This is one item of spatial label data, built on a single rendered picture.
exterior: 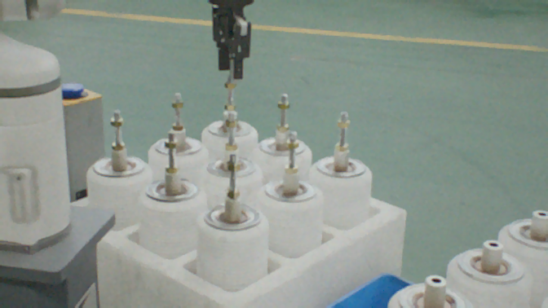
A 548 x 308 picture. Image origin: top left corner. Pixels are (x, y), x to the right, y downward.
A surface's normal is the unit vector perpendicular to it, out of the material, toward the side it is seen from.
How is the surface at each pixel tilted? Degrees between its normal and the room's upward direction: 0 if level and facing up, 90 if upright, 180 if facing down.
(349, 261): 90
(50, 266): 0
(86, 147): 90
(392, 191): 0
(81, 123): 90
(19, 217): 90
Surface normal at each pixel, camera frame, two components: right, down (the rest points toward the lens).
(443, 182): 0.03, -0.93
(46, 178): 0.72, 0.27
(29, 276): -0.24, 0.36
